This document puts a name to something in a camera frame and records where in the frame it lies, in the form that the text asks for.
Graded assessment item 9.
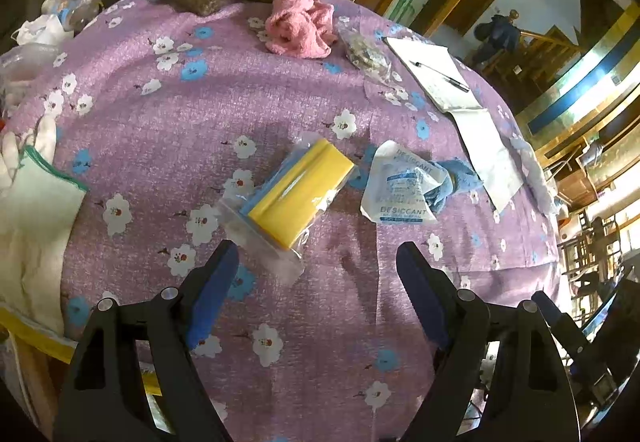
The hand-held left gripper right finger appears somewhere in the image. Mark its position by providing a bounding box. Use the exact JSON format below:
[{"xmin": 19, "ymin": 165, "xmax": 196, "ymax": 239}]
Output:
[{"xmin": 396, "ymin": 242, "xmax": 581, "ymax": 442}]

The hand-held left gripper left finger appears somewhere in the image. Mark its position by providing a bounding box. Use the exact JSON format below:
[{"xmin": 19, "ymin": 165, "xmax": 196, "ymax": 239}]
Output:
[{"xmin": 52, "ymin": 240, "xmax": 240, "ymax": 442}]

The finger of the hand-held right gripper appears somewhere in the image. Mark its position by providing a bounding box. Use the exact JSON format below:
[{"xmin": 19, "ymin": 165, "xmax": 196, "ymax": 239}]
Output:
[{"xmin": 531, "ymin": 290, "xmax": 590, "ymax": 365}]

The yellow sponge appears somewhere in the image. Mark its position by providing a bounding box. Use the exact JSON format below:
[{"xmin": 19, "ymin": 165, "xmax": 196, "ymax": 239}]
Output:
[{"xmin": 219, "ymin": 134, "xmax": 357, "ymax": 281}]

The white desiccant packet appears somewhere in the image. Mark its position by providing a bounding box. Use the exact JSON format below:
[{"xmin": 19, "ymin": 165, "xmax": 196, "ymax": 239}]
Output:
[{"xmin": 359, "ymin": 140, "xmax": 452, "ymax": 225}]

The blue cloth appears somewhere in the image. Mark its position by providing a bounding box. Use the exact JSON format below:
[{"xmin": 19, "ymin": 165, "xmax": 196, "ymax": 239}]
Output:
[{"xmin": 424, "ymin": 159, "xmax": 484, "ymax": 217}]

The white plastic mailer bag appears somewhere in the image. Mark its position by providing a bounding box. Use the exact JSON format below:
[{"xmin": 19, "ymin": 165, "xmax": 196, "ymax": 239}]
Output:
[{"xmin": 449, "ymin": 108, "xmax": 527, "ymax": 215}]

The purple floral blanket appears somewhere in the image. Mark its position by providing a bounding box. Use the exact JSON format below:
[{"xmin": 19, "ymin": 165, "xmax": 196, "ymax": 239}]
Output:
[{"xmin": 0, "ymin": 0, "xmax": 563, "ymax": 442}]

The white cloth with green trim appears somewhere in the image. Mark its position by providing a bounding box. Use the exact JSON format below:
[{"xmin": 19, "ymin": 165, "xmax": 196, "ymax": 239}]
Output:
[{"xmin": 0, "ymin": 146, "xmax": 89, "ymax": 339}]

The black and white pen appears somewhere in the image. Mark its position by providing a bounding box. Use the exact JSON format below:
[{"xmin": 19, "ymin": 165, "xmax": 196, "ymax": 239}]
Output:
[{"xmin": 409, "ymin": 61, "xmax": 472, "ymax": 93}]

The white paper sheet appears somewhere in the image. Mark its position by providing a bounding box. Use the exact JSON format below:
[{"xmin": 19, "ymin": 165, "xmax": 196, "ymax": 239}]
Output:
[{"xmin": 384, "ymin": 36, "xmax": 485, "ymax": 113}]

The clear bag of small parts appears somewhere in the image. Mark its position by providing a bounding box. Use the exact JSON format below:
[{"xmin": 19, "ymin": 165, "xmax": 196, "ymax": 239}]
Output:
[{"xmin": 334, "ymin": 16, "xmax": 394, "ymax": 83}]

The wooden stair railing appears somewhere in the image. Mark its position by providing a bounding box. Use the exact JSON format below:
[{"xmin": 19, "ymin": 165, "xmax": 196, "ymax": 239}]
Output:
[{"xmin": 517, "ymin": 24, "xmax": 583, "ymax": 87}]

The pink cloth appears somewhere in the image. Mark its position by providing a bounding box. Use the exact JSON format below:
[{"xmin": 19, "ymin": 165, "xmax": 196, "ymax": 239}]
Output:
[{"xmin": 264, "ymin": 0, "xmax": 337, "ymax": 58}]

